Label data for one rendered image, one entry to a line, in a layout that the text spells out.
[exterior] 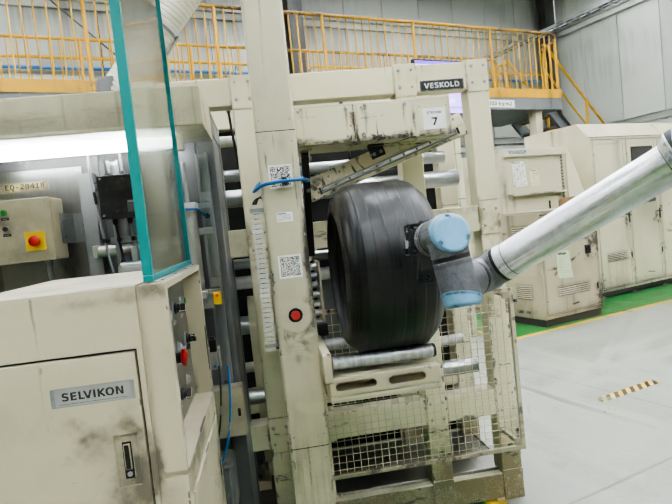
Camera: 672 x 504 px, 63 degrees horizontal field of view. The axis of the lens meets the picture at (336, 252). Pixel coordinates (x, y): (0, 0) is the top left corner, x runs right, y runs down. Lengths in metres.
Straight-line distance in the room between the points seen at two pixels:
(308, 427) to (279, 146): 0.92
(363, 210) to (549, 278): 4.72
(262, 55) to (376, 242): 0.70
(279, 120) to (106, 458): 1.11
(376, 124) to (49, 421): 1.47
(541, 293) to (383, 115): 4.38
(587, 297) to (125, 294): 5.99
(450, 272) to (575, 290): 5.33
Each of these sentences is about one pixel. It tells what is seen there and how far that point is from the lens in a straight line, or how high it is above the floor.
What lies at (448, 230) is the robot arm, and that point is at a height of 1.30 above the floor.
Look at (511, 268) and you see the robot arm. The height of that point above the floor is 1.19.
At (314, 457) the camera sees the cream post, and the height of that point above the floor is 0.58.
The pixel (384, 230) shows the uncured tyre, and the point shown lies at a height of 1.31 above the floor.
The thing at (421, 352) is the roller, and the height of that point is 0.90.
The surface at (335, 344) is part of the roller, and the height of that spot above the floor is 0.90.
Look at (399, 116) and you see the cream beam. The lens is 2.13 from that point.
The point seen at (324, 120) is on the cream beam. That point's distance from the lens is 2.07.
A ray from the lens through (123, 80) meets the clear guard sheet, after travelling 1.12.
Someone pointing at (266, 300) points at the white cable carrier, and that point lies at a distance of 1.78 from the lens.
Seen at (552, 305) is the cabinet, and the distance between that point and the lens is 6.30.
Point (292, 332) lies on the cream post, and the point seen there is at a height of 1.01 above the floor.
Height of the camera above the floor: 1.34
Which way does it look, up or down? 3 degrees down
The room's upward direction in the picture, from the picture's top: 6 degrees counter-clockwise
